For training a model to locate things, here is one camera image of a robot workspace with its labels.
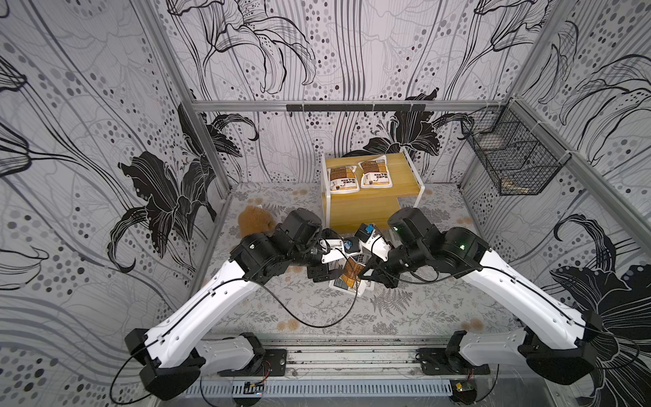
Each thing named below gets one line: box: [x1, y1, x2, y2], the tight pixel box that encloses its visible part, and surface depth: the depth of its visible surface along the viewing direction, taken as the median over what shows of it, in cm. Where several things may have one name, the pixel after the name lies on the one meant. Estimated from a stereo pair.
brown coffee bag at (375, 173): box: [357, 154, 393, 189], surface depth 76 cm
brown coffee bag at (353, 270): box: [341, 256, 367, 289], surface depth 62 cm
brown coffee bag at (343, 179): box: [327, 165, 361, 194], surface depth 75 cm
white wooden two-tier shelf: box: [321, 148, 426, 235], surface depth 76 cm
